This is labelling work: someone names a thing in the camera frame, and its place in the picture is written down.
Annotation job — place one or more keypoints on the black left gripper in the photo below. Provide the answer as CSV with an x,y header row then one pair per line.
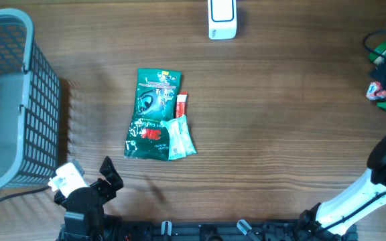
x,y
108,191

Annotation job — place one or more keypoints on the small red white packet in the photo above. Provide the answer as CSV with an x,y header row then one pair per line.
x,y
376,91

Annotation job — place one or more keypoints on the green lid white jar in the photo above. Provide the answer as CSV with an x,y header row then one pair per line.
x,y
381,49

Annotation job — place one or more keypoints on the pale teal packet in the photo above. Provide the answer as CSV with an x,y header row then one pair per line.
x,y
181,144

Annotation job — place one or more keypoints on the green 3M product pouch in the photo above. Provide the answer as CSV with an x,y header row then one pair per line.
x,y
155,101

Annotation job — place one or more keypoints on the red stick packet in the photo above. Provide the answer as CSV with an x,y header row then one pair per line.
x,y
181,104

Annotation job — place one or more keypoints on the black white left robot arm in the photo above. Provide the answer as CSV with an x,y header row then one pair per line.
x,y
84,217

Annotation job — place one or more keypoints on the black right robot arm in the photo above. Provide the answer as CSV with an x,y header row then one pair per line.
x,y
332,219

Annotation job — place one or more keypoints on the white barcode scanner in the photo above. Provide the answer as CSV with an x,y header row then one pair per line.
x,y
222,19

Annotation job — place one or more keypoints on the grey plastic mesh basket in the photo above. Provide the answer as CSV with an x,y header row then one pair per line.
x,y
30,94

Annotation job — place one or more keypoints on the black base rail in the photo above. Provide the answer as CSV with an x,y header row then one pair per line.
x,y
281,230

